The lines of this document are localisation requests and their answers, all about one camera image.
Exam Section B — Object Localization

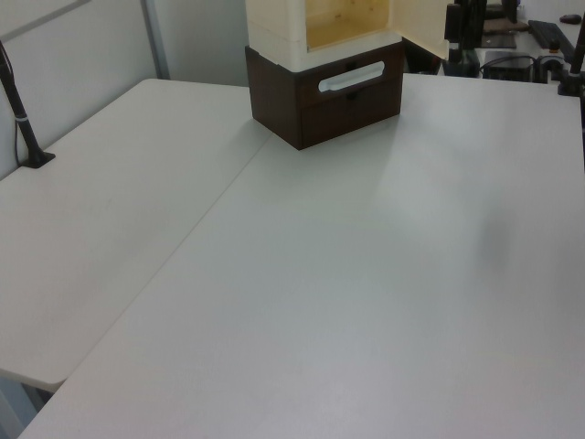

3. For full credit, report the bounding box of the brown drawer with white handle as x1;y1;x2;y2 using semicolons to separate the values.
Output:
295;45;405;110

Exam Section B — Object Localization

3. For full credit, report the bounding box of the cream cabinet door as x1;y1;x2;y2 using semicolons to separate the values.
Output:
388;0;447;59

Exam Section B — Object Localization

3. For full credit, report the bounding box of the brown drawer with black knob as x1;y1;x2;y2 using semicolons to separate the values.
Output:
299;81;404;151

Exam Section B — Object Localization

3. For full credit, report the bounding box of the white drawer handle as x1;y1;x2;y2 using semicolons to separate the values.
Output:
317;61;386;93

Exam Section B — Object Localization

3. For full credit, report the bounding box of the dark brown drawer unit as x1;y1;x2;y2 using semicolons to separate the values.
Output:
244;41;405;152

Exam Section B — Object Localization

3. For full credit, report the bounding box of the thin black stand cable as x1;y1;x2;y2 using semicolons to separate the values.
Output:
10;119;25;166

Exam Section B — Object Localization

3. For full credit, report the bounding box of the cream open wooden cabinet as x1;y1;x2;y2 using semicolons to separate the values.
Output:
245;0;447;73

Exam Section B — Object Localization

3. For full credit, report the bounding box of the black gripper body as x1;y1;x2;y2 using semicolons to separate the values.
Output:
444;0;487;43

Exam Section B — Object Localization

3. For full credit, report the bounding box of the black camera stand pole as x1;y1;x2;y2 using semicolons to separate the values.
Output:
0;37;57;168
554;26;585;98

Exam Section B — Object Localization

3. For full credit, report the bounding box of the black electronics box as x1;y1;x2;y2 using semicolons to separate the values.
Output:
478;49;537;82

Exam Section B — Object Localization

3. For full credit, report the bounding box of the black flat pad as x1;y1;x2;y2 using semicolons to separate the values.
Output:
480;33;518;50

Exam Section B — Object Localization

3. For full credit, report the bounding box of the white device with orange dot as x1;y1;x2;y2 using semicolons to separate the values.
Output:
533;40;567;84

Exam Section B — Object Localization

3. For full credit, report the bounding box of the black keyboard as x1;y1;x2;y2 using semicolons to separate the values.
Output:
526;18;580;54

